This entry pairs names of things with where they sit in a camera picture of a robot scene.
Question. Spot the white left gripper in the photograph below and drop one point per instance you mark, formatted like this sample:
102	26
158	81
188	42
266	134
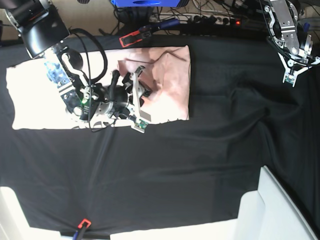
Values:
292	69

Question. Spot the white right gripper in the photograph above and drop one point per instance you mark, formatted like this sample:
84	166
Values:
127	99

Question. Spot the pink T-shirt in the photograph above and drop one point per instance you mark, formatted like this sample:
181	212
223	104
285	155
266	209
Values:
37	104

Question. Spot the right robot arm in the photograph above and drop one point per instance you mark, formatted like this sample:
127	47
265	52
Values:
88	103

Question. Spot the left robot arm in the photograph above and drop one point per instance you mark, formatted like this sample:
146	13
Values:
289	35

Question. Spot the black table cloth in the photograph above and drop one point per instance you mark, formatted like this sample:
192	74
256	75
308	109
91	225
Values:
242	117

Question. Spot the blue box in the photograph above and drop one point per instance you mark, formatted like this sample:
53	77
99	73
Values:
150	3

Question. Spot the red clamp front edge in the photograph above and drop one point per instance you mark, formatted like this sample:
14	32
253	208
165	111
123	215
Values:
81	229

